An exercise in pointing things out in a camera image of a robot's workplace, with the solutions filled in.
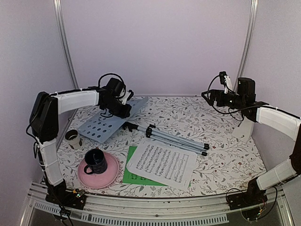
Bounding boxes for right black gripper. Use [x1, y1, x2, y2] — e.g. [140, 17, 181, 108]
[202, 89, 246, 110]

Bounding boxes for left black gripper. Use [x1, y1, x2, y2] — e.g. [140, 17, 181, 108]
[104, 97, 133, 118]

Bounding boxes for light blue music stand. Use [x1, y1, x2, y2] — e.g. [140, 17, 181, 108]
[78, 111, 209, 156]

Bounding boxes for white sheet music page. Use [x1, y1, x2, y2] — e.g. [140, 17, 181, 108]
[126, 139, 197, 190]

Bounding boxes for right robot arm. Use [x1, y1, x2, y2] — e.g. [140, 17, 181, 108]
[201, 72, 301, 205]

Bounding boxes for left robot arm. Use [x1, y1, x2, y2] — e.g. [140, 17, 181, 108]
[27, 87, 134, 204]

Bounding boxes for small paper cup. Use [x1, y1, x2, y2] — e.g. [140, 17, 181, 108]
[64, 129, 82, 150]

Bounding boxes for white wedge block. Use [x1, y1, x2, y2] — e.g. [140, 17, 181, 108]
[232, 118, 254, 143]

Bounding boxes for dark blue mug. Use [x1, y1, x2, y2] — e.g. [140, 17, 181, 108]
[84, 148, 108, 175]

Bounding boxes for pink plate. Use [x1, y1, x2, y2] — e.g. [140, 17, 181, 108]
[78, 152, 119, 190]

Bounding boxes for green sheet music page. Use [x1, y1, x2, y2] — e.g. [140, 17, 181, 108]
[123, 146, 165, 186]

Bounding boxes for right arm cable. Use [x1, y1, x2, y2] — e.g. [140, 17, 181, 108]
[208, 74, 256, 121]

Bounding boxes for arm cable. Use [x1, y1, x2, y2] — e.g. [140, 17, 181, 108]
[208, 74, 256, 121]
[97, 73, 127, 95]

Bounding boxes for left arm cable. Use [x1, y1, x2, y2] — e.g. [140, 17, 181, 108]
[97, 73, 127, 95]

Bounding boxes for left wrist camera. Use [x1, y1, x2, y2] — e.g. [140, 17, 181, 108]
[119, 90, 134, 105]

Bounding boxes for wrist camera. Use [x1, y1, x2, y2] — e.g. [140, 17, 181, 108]
[219, 71, 234, 94]
[119, 90, 134, 105]

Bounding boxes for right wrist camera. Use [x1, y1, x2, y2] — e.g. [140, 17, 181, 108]
[219, 71, 234, 94]

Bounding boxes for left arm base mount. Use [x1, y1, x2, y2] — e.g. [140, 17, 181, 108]
[45, 180, 87, 210]

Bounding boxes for left aluminium post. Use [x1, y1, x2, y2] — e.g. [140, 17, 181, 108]
[53, 0, 79, 89]

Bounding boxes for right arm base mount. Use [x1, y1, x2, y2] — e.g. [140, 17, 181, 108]
[226, 185, 268, 210]

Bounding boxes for aluminium front rail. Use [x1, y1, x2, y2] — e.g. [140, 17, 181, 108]
[20, 183, 294, 226]

